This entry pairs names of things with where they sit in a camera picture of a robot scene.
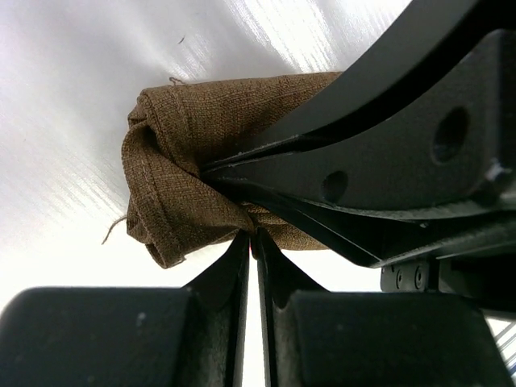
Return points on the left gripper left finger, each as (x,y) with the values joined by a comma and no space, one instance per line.
(188,336)

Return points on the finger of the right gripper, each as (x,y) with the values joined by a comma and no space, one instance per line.
(422,125)

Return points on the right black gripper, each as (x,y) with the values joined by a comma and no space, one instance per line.
(470,256)

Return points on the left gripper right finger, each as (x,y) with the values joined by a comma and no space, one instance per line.
(315,337)

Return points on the brown cloth napkin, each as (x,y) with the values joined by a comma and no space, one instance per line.
(177,128)

